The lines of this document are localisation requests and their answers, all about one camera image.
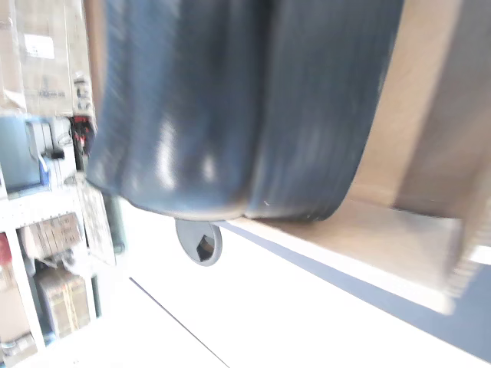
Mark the white metal storage shelf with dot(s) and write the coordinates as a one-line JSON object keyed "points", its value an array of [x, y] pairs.
{"points": [[38, 209]]}

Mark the open cardboard box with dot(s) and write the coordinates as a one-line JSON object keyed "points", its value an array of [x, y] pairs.
{"points": [[422, 115]]}

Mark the taped cardboard carton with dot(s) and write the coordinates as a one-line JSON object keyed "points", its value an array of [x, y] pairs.
{"points": [[61, 303]]}

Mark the large labelled cardboard carton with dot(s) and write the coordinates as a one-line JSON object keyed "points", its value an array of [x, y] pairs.
{"points": [[50, 76]]}

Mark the black leather dress shoe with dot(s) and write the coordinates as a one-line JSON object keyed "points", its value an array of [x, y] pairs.
{"points": [[230, 115]]}

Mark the round black desk grommet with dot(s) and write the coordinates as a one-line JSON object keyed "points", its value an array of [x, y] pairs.
{"points": [[192, 247]]}

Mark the row of small cartons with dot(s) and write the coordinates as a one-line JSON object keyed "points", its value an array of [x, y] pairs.
{"points": [[50, 234]]}

